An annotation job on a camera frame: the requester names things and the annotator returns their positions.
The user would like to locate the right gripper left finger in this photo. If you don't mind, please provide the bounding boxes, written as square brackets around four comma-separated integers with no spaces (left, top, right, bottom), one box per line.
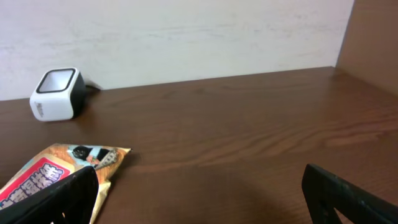
[1,167,99,224]

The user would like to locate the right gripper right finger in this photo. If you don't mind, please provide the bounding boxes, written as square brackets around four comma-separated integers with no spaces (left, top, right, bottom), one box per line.
[302,164,397,223]

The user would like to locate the orange noodle snack packet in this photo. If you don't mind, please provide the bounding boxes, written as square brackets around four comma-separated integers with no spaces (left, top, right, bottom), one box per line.
[1,144,131,224]

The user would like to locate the white barcode scanner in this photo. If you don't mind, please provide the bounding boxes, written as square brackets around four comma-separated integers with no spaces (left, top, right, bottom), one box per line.
[29,67,86,122]

